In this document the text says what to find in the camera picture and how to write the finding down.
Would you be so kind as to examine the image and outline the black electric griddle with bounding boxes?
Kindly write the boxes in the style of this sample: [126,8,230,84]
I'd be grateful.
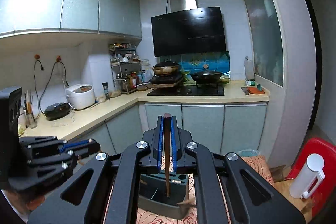
[44,102,71,121]

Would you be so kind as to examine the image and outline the brown clay pot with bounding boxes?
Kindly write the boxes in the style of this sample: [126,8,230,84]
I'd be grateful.
[153,60,180,76]

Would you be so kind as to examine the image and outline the black glass cooktop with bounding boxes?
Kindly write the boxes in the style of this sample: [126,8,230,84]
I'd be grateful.
[147,84,225,96]

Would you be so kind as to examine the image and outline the dark green utensil holder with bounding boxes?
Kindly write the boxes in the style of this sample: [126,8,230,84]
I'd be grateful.
[138,170,196,219]

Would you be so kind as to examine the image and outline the orange cloth on counter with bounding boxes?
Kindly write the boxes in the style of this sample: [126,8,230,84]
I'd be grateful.
[248,86,265,95]

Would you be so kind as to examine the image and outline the glass jar with utensils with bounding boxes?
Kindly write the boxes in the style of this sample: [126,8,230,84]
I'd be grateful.
[24,90,37,129]

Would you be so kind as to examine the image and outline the black power cable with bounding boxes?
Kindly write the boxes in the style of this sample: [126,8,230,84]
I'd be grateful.
[38,55,70,114]
[32,53,45,117]

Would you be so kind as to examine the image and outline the pepper grinder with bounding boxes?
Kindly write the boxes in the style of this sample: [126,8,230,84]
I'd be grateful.
[102,82,110,101]

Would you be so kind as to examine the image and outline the white plastic jug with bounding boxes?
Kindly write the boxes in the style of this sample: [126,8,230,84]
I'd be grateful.
[244,56,255,81]

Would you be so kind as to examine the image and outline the black wok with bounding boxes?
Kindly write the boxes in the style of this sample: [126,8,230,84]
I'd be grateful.
[191,70,222,84]

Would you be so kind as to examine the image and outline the black range hood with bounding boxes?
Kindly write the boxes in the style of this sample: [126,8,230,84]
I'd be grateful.
[151,7,226,57]

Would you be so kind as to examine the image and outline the person left hand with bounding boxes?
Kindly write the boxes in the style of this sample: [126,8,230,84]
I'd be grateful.
[2,190,46,214]

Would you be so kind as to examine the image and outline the metal spice rack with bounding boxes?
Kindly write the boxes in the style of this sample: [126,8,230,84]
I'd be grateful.
[108,43,141,94]

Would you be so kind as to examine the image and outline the dark brown chopstick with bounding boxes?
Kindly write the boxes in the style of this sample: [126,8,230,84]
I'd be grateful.
[163,113,171,197]

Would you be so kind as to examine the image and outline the upper wall cabinets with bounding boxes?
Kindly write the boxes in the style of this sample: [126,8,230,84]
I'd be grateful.
[1,0,142,38]

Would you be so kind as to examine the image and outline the white electric kettle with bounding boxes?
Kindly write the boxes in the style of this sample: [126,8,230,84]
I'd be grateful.
[289,153,325,199]

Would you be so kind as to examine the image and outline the red plastic chair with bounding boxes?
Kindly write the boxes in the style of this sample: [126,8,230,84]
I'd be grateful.
[287,137,335,217]

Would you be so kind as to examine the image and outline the white rice cooker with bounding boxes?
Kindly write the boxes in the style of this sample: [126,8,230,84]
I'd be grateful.
[66,84,95,110]

